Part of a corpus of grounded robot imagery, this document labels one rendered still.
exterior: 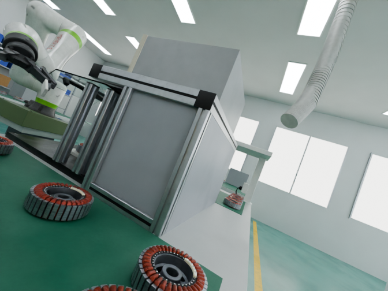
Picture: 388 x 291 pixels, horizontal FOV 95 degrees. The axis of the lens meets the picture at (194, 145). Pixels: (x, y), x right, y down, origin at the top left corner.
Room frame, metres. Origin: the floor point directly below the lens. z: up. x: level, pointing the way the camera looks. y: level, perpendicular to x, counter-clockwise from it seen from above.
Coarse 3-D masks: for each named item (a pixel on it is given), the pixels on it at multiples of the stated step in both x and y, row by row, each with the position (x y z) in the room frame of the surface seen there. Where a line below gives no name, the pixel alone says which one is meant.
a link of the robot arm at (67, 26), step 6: (66, 24) 0.99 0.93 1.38; (72, 24) 1.01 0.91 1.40; (60, 30) 0.99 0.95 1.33; (66, 30) 0.96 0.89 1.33; (72, 30) 0.98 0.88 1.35; (78, 30) 1.01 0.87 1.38; (78, 36) 1.00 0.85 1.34; (84, 36) 1.05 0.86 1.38; (78, 42) 0.99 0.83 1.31; (84, 42) 1.06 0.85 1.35
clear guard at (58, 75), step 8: (56, 72) 0.67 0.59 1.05; (64, 72) 0.65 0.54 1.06; (56, 80) 0.71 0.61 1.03; (64, 80) 0.72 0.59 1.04; (72, 80) 0.73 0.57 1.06; (80, 80) 0.68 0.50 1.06; (88, 80) 0.61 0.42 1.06; (64, 88) 0.76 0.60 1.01; (72, 88) 0.77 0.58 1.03; (80, 88) 0.78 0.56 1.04; (104, 88) 0.65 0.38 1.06; (112, 88) 0.59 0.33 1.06
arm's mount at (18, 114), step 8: (0, 104) 1.07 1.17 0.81; (8, 104) 1.06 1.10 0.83; (16, 104) 1.11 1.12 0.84; (0, 112) 1.07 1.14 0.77; (8, 112) 1.05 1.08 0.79; (16, 112) 1.03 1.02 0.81; (24, 112) 1.01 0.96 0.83; (32, 112) 1.03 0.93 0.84; (16, 120) 1.02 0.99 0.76; (24, 120) 1.01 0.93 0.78; (32, 120) 1.04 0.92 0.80; (40, 120) 1.08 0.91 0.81; (48, 120) 1.12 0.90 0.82; (56, 120) 1.16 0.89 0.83; (32, 128) 1.06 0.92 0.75; (40, 128) 1.10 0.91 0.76; (48, 128) 1.14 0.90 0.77; (56, 128) 1.18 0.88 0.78; (64, 128) 1.23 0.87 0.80
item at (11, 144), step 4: (0, 136) 0.56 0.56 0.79; (0, 140) 0.55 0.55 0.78; (4, 140) 0.55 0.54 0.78; (8, 140) 0.55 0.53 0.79; (0, 144) 0.50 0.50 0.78; (4, 144) 0.52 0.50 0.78; (8, 144) 0.53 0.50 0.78; (12, 144) 0.54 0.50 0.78; (0, 148) 0.51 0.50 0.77; (4, 148) 0.52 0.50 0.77; (8, 148) 0.53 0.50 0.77; (12, 148) 0.54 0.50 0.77; (0, 152) 0.51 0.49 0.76; (4, 152) 0.52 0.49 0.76; (8, 152) 0.53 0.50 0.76
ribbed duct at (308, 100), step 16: (352, 0) 1.68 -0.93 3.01; (336, 16) 1.74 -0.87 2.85; (352, 16) 1.70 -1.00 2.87; (336, 32) 1.68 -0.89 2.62; (336, 48) 1.66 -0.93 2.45; (320, 64) 1.67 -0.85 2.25; (320, 80) 1.61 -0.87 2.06; (304, 96) 1.58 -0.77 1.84; (288, 112) 1.53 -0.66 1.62; (304, 112) 1.52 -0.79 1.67
